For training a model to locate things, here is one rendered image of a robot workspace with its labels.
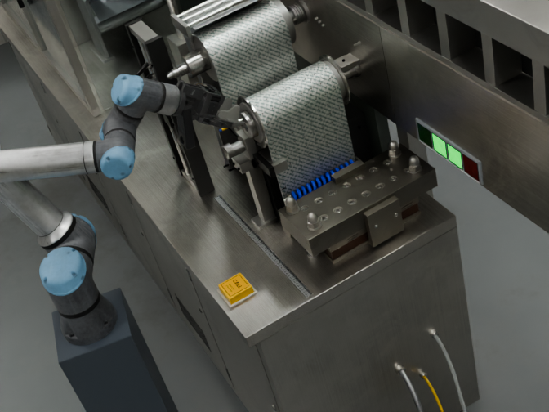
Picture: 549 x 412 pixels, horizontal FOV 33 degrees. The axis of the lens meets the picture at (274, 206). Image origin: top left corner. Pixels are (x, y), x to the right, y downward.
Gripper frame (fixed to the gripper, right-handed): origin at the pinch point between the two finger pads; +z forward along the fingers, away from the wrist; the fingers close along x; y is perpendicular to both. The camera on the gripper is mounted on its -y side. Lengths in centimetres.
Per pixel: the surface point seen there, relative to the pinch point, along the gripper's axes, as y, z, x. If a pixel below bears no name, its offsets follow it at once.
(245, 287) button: -37.4, 9.2, -18.6
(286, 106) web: 8.8, 8.5, -5.3
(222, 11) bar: 21.9, -1.4, 23.9
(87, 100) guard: -34, 5, 96
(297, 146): -0.8, 16.5, -6.2
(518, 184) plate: 21, 31, -64
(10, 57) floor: -105, 73, 358
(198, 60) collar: 7.7, -3.7, 22.4
